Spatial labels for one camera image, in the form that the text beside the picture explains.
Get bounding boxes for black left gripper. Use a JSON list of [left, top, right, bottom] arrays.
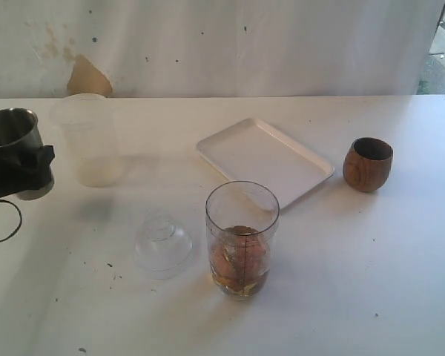
[[0, 145, 55, 198]]

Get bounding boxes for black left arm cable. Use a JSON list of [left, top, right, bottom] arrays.
[[0, 198, 23, 245]]

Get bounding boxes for translucent plastic measuring cup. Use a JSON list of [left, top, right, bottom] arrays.
[[50, 93, 124, 188]]

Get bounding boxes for clear dome shaker lid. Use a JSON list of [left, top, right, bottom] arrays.
[[133, 212, 193, 280]]

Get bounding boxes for clear plastic shaker body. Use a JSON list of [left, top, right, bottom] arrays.
[[205, 181, 280, 300]]

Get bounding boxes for white rectangular tray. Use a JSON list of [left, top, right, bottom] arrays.
[[196, 118, 335, 213]]

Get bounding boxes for brown wooden cup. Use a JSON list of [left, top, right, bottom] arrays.
[[343, 137, 393, 193]]

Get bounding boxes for stainless steel cup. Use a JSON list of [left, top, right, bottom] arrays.
[[0, 108, 52, 201]]

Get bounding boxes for tan wooden pieces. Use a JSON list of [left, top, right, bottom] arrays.
[[209, 225, 271, 299]]

